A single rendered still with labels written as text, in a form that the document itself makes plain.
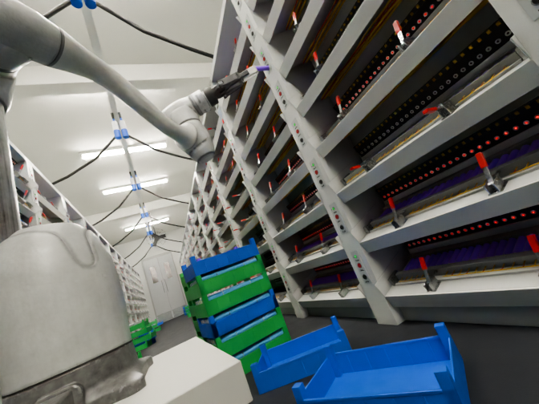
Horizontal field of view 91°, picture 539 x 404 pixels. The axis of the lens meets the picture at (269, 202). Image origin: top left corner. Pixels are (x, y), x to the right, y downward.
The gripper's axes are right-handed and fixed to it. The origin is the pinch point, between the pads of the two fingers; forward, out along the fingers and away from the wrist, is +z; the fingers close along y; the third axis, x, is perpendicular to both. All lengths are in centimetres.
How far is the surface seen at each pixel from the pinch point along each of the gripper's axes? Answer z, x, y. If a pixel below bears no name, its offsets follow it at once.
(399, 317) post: -2, -105, 22
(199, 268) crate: -57, -58, 4
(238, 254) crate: -43, -63, -5
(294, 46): 18.3, -4.4, 9.8
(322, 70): 18.4, -20.6, 20.5
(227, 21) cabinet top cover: 12, 49, -40
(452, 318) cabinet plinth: 7, -104, 37
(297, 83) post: 16.2, -12.6, -3.3
